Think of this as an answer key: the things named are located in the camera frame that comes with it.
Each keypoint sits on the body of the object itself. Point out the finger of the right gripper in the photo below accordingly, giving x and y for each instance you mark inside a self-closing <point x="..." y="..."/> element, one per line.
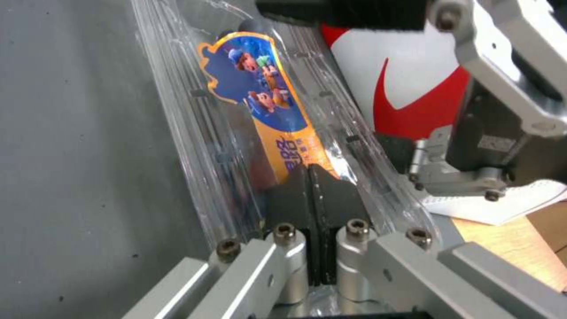
<point x="460" y="179"/>
<point x="496" y="50"/>

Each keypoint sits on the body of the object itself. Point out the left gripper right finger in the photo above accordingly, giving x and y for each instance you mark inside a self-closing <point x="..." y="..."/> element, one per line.
<point x="336" y="206"/>

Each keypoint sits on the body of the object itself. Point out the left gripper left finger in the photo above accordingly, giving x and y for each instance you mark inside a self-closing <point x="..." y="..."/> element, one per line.
<point x="290" y="206"/>

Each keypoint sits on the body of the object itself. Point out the clear plastic takeout container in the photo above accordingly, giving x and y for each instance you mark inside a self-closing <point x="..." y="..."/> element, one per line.
<point x="195" y="139"/>

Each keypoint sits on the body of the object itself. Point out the white red takeout bag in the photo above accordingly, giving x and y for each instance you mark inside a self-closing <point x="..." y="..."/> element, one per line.
<point x="354" y="76"/>

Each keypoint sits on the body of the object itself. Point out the white paper receipt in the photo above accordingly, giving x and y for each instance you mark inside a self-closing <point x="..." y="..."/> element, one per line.
<point x="487" y="206"/>

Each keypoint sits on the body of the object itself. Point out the cartoon print snack packet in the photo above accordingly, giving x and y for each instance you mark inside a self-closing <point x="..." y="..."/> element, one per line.
<point x="261" y="99"/>

